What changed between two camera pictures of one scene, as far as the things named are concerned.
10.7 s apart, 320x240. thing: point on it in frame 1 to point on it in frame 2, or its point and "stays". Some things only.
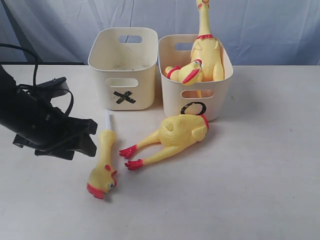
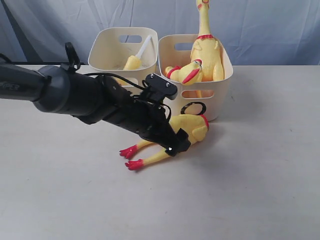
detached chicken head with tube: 103,180 to 134,62
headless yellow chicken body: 178,133 stays
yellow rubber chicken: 207,48 stays
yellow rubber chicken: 189,74 stays
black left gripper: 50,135 to 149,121
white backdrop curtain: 262,32 stays
